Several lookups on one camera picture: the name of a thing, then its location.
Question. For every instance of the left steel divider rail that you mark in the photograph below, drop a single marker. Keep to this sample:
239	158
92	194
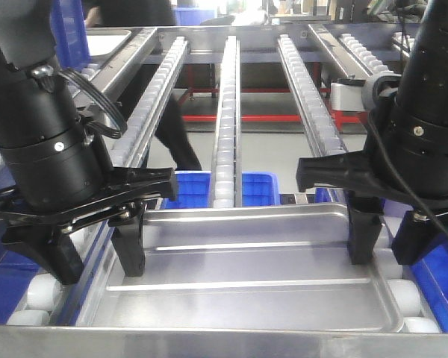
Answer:
120	65

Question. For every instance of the white roller track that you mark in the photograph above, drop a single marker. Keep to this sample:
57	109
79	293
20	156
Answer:
226	176
129	152
313	104

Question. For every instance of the red floor frame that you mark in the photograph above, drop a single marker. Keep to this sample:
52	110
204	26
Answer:
265	98

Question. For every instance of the right white roller track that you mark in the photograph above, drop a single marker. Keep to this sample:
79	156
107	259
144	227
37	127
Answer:
313	104

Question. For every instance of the large blue bin upper left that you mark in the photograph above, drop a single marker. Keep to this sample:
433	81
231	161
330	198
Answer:
67	22

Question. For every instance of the steel front shelf rail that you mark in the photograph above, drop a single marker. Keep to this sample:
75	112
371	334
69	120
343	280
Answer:
20	341

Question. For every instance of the silver ribbed metal tray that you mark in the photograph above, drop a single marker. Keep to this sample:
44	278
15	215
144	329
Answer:
250	268

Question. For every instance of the left white roller track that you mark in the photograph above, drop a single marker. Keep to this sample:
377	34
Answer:
129	152

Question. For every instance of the grey tray far left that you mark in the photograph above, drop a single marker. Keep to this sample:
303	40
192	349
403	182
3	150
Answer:
103	42

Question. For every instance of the blue bin below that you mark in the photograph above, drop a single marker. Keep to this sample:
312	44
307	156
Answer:
16	272
431	272

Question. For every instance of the blue bin below centre-left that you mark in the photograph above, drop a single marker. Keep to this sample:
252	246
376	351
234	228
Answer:
193	191

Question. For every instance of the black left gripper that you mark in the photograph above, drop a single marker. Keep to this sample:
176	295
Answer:
43	237

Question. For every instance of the right steel divider rail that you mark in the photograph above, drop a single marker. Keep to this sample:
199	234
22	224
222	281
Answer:
341	61

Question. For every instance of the middle white roller track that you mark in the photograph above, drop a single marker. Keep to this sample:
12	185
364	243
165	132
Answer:
226	176

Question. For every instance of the blue bin below centre-right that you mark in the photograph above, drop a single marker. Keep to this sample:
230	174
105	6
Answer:
260	189

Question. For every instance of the far right roller track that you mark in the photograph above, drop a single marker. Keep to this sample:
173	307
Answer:
363	55

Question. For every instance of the blue bin below right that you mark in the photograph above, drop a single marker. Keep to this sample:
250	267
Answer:
431	272

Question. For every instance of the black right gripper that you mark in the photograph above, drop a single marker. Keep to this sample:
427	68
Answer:
416	236

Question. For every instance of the steel divider rail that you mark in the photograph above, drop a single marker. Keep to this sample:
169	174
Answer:
120	65
341	61

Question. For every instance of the rightmost roller track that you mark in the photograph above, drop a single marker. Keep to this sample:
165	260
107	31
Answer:
403	43

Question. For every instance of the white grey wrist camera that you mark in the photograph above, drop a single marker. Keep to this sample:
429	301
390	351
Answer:
358	95

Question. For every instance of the person in black clothes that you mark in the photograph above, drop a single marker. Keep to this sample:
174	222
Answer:
169	128

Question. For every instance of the blue bin below left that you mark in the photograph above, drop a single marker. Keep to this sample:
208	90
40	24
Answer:
16	272

